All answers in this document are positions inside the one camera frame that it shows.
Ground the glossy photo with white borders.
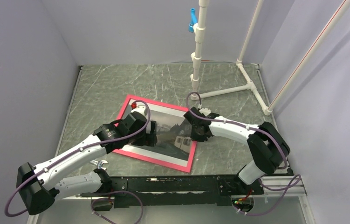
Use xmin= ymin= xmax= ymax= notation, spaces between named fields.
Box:
xmin=119 ymin=100 xmax=196 ymax=167

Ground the red wooden picture frame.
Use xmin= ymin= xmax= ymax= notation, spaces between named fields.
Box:
xmin=111 ymin=94 xmax=198 ymax=174

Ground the white PVC pipe stand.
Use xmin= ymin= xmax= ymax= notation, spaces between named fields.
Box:
xmin=200 ymin=0 xmax=350 ymax=116

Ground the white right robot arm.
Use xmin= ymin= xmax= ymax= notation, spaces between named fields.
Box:
xmin=184 ymin=107 xmax=290 ymax=194

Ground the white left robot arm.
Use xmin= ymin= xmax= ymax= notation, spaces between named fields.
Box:
xmin=16 ymin=110 xmax=158 ymax=215

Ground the silver open-end wrench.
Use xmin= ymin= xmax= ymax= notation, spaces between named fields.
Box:
xmin=89 ymin=160 xmax=108 ymax=170

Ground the blue pipe fitting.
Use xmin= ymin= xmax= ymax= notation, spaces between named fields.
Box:
xmin=188 ymin=8 xmax=198 ymax=33

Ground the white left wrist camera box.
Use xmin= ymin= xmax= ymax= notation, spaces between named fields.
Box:
xmin=130 ymin=102 xmax=148 ymax=116

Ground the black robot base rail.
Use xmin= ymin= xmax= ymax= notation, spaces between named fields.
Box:
xmin=48 ymin=167 xmax=294 ymax=212

